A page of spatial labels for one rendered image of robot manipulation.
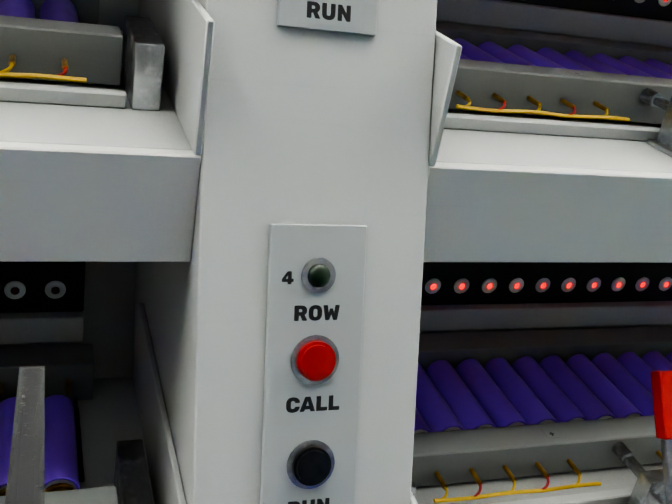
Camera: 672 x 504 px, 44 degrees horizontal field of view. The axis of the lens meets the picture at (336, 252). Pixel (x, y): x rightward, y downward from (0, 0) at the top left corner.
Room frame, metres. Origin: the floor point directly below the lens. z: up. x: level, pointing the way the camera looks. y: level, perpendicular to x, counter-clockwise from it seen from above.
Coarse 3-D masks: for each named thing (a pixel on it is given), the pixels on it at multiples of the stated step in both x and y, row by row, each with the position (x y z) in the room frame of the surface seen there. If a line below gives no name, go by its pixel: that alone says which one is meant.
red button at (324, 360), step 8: (312, 344) 0.33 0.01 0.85; (320, 344) 0.33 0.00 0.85; (304, 352) 0.32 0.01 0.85; (312, 352) 0.32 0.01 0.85; (320, 352) 0.33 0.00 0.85; (328, 352) 0.33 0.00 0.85; (296, 360) 0.33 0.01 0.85; (304, 360) 0.32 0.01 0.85; (312, 360) 0.32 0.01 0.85; (320, 360) 0.33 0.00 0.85; (328, 360) 0.33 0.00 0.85; (304, 368) 0.32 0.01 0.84; (312, 368) 0.32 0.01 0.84; (320, 368) 0.33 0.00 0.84; (328, 368) 0.33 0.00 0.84; (304, 376) 0.32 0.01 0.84; (312, 376) 0.32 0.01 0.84; (320, 376) 0.33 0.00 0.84
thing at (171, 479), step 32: (0, 320) 0.44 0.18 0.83; (32, 320) 0.45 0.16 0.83; (64, 320) 0.45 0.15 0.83; (96, 384) 0.47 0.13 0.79; (128, 384) 0.47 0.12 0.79; (160, 384) 0.40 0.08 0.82; (96, 416) 0.44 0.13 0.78; (128, 416) 0.45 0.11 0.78; (160, 416) 0.38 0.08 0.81; (96, 448) 0.42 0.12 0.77; (128, 448) 0.38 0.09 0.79; (160, 448) 0.37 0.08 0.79; (96, 480) 0.40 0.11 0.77; (128, 480) 0.36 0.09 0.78; (160, 480) 0.37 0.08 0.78
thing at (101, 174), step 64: (0, 0) 0.42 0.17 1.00; (64, 0) 0.43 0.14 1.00; (192, 0) 0.33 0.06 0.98; (0, 64) 0.35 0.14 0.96; (64, 64) 0.35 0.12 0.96; (128, 64) 0.36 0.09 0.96; (192, 64) 0.32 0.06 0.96; (0, 128) 0.31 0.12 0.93; (64, 128) 0.32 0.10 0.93; (128, 128) 0.33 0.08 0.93; (192, 128) 0.32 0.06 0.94; (0, 192) 0.30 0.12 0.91; (64, 192) 0.30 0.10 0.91; (128, 192) 0.31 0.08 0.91; (192, 192) 0.32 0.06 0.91; (0, 256) 0.30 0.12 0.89; (64, 256) 0.31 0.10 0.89; (128, 256) 0.32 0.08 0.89
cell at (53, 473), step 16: (48, 400) 0.42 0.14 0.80; (64, 400) 0.42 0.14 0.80; (48, 416) 0.41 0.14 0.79; (64, 416) 0.41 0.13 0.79; (48, 432) 0.40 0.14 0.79; (64, 432) 0.40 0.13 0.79; (48, 448) 0.39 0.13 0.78; (64, 448) 0.39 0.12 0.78; (48, 464) 0.38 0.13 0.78; (64, 464) 0.38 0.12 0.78; (48, 480) 0.37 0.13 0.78; (64, 480) 0.37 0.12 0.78
